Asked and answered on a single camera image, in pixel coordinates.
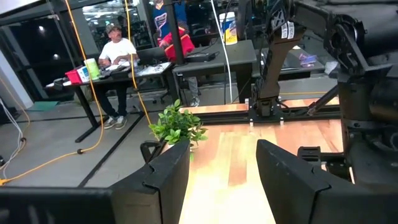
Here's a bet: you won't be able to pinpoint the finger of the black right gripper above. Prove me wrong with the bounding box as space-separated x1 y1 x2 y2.
297 146 348 164

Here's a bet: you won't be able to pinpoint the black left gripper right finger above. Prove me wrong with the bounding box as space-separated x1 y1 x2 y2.
256 139 398 224

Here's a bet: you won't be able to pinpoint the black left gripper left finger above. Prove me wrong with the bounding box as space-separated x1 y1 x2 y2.
108 139 191 224

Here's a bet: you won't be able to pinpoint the black table clamp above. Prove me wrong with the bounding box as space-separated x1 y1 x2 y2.
139 140 165 164

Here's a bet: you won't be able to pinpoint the green potted plant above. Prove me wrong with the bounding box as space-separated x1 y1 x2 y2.
148 98 208 151

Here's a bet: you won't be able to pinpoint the clear plastic bag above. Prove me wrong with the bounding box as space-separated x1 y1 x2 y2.
324 60 340 75

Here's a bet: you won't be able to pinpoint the black table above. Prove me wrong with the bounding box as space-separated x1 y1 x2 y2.
251 46 326 80

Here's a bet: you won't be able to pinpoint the purple plastic packet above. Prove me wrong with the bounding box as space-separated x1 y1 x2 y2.
298 53 318 68

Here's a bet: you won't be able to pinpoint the black desk with laptop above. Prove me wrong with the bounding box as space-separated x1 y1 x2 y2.
45 61 180 144

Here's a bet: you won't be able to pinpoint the black desk with canister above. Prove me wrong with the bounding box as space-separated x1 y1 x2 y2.
172 39 257 105

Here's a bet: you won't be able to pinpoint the black laptop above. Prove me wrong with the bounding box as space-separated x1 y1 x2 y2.
136 46 167 66

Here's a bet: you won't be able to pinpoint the black flat device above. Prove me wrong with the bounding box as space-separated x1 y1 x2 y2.
185 51 219 63

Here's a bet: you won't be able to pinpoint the white blue box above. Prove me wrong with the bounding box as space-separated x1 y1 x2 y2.
76 65 91 83

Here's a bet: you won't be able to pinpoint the green wipes canister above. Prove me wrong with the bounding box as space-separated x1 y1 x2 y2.
83 58 101 80

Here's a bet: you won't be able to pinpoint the red box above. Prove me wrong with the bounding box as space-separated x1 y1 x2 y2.
64 68 83 85

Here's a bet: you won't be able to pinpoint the red bag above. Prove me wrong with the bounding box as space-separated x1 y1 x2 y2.
157 27 196 62

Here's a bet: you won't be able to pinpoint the green floor mat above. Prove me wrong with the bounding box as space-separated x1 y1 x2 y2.
26 100 60 112

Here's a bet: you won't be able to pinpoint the person seated at desk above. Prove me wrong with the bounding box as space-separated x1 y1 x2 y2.
95 22 139 131

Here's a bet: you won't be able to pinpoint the black vertical pole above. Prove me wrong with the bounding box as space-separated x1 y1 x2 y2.
163 0 186 66

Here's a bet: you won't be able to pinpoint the person in cap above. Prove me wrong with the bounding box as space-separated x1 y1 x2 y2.
152 0 201 108

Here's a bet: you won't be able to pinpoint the black diagonal frame strut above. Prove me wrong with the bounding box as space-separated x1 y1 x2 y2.
307 84 340 116

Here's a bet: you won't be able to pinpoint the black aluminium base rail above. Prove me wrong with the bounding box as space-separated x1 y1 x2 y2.
192 104 341 126

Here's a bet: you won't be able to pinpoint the white hanging cable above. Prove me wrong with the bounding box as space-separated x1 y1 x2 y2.
210 0 234 104

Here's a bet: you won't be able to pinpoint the white floor cables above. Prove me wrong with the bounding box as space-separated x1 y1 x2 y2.
0 98 27 172

